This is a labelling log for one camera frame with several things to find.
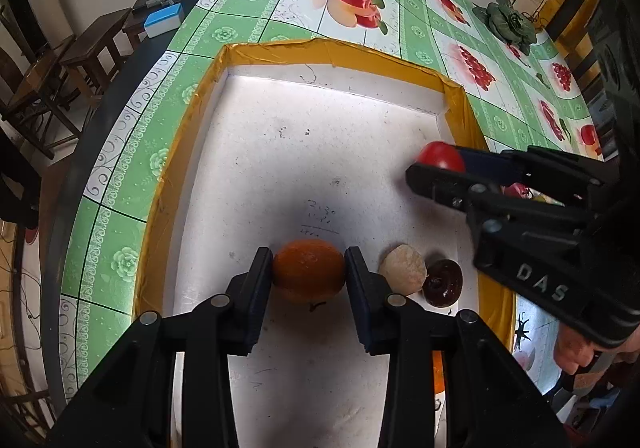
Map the dark red plum front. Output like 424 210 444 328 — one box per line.
422 259 463 307

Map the wooden chair left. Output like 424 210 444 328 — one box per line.
1 36 81 159

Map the red tomato alone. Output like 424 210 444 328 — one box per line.
416 141 465 173

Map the blue white box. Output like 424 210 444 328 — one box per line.
143 3 184 38

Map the yellow-edged white foam tray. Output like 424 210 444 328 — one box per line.
134 39 515 447

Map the person's right hand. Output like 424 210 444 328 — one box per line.
553 324 640 376

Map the small orange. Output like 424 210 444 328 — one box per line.
433 350 445 394

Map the green fruit-print tablecloth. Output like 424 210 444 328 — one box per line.
58 0 601 396

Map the green tomato calyx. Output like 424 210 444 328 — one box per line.
514 314 532 350

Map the green leafy vegetable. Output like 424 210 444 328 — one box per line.
472 0 537 56

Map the wooden stool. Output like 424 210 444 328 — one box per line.
60 8 130 103

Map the round beige cake piece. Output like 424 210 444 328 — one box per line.
378 243 427 295

